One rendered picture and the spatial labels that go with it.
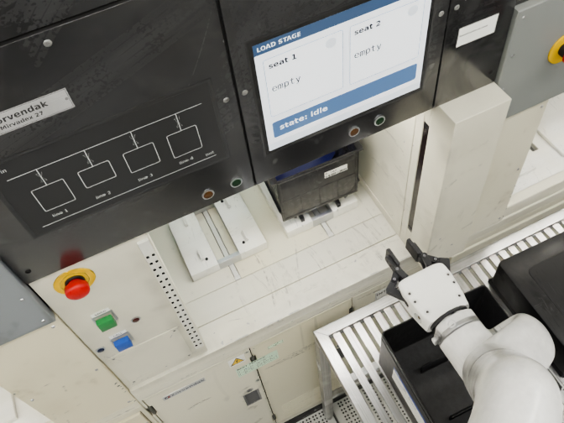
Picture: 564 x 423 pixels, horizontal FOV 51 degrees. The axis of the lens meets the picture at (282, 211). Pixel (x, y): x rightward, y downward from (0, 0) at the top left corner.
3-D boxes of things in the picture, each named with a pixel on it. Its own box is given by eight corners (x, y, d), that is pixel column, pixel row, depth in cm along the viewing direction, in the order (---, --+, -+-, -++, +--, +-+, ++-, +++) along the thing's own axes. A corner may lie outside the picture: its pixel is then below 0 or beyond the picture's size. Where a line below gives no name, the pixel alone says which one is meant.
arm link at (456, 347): (482, 312, 99) (436, 342, 100) (535, 380, 92) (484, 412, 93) (487, 324, 106) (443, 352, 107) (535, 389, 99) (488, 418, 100)
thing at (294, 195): (279, 232, 153) (264, 161, 126) (251, 174, 163) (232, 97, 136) (362, 197, 156) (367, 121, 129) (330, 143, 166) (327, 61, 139)
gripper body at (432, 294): (425, 345, 106) (393, 295, 112) (473, 321, 108) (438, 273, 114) (430, 328, 100) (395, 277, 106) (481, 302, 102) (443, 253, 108)
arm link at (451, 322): (435, 354, 105) (425, 341, 107) (475, 333, 107) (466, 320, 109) (441, 336, 99) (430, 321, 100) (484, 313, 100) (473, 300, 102)
